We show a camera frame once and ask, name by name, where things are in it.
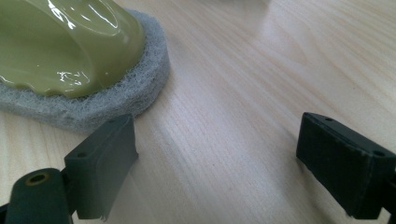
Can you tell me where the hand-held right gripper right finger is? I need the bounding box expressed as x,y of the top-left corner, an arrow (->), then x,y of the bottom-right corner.
295,111 -> 396,220

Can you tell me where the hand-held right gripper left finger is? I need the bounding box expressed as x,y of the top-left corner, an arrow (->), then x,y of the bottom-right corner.
64,113 -> 139,222

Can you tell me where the green handled grey scrubbing pad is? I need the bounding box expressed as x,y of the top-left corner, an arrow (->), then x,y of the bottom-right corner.
0,0 -> 172,133

